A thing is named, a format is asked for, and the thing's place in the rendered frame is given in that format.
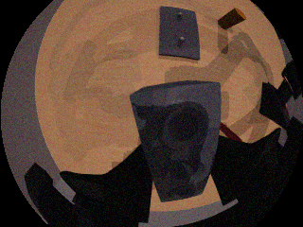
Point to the red peg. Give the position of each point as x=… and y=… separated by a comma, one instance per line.
x=228, y=132

